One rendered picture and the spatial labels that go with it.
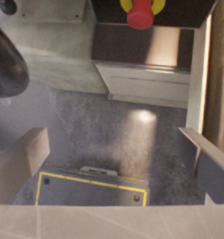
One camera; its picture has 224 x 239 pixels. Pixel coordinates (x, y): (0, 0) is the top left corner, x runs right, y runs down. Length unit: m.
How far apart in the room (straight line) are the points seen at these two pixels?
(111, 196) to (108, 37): 0.84
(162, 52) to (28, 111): 1.20
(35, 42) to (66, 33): 0.16
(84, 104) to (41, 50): 0.62
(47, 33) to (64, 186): 0.85
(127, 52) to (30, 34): 0.50
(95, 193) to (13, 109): 1.03
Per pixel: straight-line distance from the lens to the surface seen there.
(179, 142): 0.17
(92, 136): 1.38
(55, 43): 0.94
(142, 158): 1.35
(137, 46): 0.82
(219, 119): 0.39
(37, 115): 1.57
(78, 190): 1.11
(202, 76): 0.44
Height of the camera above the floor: 1.34
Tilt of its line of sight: 81 degrees down
